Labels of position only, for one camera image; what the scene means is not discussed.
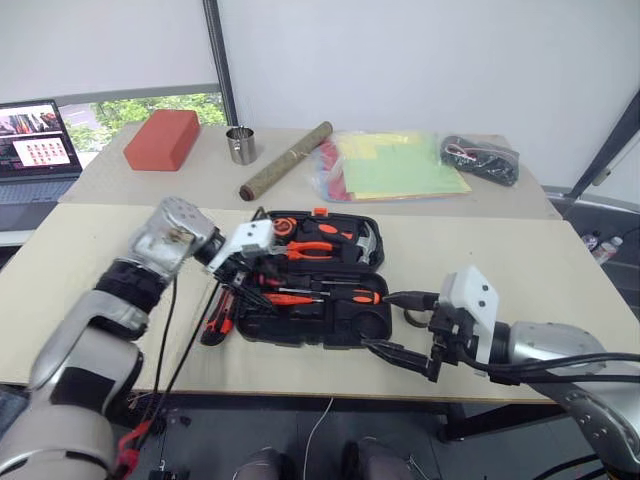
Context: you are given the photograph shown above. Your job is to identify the slim orange screwdriver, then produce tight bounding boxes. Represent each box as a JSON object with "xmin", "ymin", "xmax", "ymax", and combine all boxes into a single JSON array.
[{"xmin": 261, "ymin": 291, "xmax": 322, "ymax": 307}]

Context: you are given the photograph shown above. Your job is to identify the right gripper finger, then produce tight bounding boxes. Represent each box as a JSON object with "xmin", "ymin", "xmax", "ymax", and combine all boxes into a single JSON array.
[
  {"xmin": 360, "ymin": 337, "xmax": 445, "ymax": 385},
  {"xmin": 386, "ymin": 290, "xmax": 442, "ymax": 312}
]

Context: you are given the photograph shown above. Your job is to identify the rolled brown mat tube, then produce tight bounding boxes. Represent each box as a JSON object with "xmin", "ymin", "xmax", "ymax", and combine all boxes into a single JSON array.
[{"xmin": 238, "ymin": 120, "xmax": 335, "ymax": 202}]

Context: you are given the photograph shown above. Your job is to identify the orange handled pliers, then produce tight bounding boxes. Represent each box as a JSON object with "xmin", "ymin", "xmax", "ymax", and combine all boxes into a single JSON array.
[{"xmin": 278, "ymin": 240, "xmax": 335, "ymax": 262}]

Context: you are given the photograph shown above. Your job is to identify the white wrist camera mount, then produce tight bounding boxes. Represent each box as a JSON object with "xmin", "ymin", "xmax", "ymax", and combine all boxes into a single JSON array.
[
  {"xmin": 437, "ymin": 264, "xmax": 501, "ymax": 364},
  {"xmin": 206, "ymin": 220, "xmax": 277, "ymax": 275}
]

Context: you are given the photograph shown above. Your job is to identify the red foam block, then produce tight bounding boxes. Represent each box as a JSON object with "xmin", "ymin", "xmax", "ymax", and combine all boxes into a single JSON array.
[{"xmin": 122, "ymin": 109, "xmax": 203, "ymax": 173}]

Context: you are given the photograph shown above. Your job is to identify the open laptop computer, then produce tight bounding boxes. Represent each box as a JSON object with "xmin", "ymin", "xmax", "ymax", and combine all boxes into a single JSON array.
[{"xmin": 0, "ymin": 99, "xmax": 84, "ymax": 232}]

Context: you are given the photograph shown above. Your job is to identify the black plastic tool case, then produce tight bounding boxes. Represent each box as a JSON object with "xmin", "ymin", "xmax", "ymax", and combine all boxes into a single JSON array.
[{"xmin": 233, "ymin": 208, "xmax": 394, "ymax": 351}]

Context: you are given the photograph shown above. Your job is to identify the thin white cable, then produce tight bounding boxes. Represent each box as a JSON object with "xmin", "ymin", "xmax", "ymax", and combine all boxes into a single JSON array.
[{"xmin": 305, "ymin": 396, "xmax": 336, "ymax": 480}]

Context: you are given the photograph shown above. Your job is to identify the dark rounded shape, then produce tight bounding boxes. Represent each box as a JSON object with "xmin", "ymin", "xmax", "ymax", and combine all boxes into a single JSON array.
[
  {"xmin": 231, "ymin": 446, "xmax": 287, "ymax": 480},
  {"xmin": 348, "ymin": 436, "xmax": 417, "ymax": 480}
]

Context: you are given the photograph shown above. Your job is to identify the steel claw hammer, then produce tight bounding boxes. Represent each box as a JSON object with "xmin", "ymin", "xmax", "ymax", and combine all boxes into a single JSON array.
[{"xmin": 344, "ymin": 221, "xmax": 382, "ymax": 267}]

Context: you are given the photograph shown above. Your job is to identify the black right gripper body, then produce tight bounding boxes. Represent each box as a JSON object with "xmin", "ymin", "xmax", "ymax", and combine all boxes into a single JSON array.
[{"xmin": 426, "ymin": 303, "xmax": 482, "ymax": 370}]

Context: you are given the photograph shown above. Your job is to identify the red cable bundle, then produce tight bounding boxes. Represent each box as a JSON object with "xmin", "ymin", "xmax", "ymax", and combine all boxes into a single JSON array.
[{"xmin": 116, "ymin": 419, "xmax": 154, "ymax": 474}]

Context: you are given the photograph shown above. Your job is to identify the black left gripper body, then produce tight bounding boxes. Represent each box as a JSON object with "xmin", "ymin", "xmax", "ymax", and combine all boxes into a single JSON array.
[{"xmin": 222, "ymin": 244, "xmax": 282, "ymax": 290}]

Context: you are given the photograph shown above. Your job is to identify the orange black utility knife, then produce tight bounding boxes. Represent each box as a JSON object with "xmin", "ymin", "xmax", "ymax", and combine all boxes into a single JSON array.
[{"xmin": 200, "ymin": 286, "xmax": 237, "ymax": 347}]

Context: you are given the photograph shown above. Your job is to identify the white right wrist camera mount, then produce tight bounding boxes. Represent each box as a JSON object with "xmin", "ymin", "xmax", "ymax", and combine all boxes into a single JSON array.
[{"xmin": 437, "ymin": 264, "xmax": 501, "ymax": 364}]

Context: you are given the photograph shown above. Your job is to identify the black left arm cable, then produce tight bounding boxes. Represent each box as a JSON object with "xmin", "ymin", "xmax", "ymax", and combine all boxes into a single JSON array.
[{"xmin": 148, "ymin": 272, "xmax": 222, "ymax": 437}]

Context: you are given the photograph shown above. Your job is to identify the black diagonal stand bar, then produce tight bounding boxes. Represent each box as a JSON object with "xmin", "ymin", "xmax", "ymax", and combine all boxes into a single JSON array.
[{"xmin": 568, "ymin": 88, "xmax": 640, "ymax": 202}]

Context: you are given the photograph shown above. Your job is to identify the stainless steel cup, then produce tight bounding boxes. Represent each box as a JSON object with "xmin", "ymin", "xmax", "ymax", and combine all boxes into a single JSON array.
[{"xmin": 225, "ymin": 126, "xmax": 259, "ymax": 166}]

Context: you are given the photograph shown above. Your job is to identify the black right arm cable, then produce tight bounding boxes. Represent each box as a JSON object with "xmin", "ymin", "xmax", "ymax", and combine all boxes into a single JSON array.
[{"xmin": 468, "ymin": 351, "xmax": 640, "ymax": 387}]

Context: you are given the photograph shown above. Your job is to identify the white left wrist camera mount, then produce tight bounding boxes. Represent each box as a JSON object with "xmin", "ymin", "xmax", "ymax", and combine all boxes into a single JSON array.
[{"xmin": 206, "ymin": 220, "xmax": 277, "ymax": 275}]

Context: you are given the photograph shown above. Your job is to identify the orange black handled screwdriver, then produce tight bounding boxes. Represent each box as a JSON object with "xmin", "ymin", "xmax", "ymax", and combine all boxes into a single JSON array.
[{"xmin": 319, "ymin": 288, "xmax": 385, "ymax": 306}]

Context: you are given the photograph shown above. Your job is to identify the clear plastic bottles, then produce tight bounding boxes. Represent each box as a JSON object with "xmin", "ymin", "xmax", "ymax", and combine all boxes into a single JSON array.
[{"xmin": 581, "ymin": 231, "xmax": 626, "ymax": 265}]

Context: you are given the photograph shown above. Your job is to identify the bag of coloured paper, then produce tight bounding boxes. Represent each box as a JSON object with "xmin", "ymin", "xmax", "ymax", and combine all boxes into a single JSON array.
[{"xmin": 308, "ymin": 130, "xmax": 474, "ymax": 204}]

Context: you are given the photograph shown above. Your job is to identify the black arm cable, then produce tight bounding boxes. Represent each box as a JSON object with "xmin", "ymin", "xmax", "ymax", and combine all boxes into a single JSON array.
[
  {"xmin": 148, "ymin": 272, "xmax": 222, "ymax": 437},
  {"xmin": 468, "ymin": 351, "xmax": 640, "ymax": 387}
]

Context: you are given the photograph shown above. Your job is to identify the black window frame post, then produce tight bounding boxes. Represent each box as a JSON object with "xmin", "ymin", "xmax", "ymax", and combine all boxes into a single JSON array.
[{"xmin": 201, "ymin": 0, "xmax": 240, "ymax": 129}]

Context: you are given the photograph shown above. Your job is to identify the black bag of cables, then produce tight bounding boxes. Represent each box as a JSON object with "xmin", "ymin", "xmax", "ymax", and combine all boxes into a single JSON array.
[{"xmin": 439, "ymin": 134, "xmax": 522, "ymax": 189}]

